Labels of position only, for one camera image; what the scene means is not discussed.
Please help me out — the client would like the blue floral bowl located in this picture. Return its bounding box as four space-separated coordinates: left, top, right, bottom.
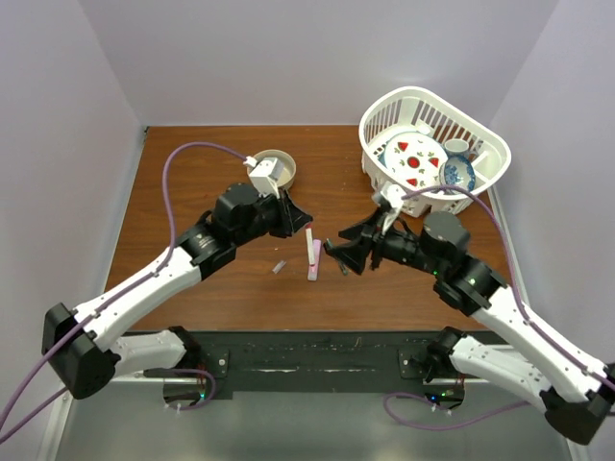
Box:
439 155 477 191

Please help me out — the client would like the white red marker pen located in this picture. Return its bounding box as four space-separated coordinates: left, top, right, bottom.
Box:
305 228 315 266

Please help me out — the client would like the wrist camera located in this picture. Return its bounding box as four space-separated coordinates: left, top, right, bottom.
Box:
372 182 406 234
243 157 283 199

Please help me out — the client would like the pink highlighter pen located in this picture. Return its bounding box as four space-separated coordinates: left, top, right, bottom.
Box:
307 239 322 281

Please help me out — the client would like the beige ceramic bowl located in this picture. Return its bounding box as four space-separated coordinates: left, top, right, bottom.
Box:
254 149 297 190

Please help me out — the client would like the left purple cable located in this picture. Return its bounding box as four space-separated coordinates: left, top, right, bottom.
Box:
0 141 254 446

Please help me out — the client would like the watermelon pattern plate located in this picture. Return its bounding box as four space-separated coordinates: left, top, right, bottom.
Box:
380 132 448 188

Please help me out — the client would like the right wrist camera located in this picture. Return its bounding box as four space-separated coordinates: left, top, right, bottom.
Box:
372 182 406 234

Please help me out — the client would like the green pen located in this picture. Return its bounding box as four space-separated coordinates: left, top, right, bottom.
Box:
338 262 349 276

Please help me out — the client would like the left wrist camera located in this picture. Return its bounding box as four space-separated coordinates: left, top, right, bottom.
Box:
243 157 283 199

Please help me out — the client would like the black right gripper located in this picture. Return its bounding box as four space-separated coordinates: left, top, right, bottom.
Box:
327 205 445 276

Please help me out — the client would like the clear pen cap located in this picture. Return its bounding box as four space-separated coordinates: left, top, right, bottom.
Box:
272 260 286 274

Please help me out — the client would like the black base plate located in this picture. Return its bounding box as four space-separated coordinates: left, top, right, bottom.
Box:
193 330 459 399

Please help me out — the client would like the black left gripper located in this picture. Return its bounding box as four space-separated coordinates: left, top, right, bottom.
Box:
234 186 312 247

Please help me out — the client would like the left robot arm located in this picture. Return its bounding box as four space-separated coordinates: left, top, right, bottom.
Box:
42 183 313 400

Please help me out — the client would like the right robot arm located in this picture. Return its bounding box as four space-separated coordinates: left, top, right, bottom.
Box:
325 211 614 446

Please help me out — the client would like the white plastic dish rack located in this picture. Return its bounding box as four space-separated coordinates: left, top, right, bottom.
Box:
358 86 511 195

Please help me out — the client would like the white mug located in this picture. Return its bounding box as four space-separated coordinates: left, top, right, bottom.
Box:
443 138 470 158

